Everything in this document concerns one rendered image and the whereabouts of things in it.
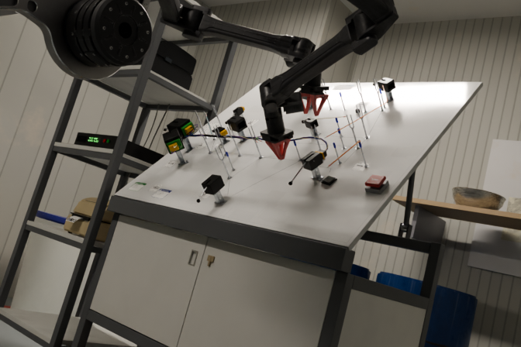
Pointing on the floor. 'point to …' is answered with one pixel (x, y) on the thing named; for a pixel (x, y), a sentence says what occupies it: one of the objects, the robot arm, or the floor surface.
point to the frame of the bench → (336, 307)
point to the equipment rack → (170, 93)
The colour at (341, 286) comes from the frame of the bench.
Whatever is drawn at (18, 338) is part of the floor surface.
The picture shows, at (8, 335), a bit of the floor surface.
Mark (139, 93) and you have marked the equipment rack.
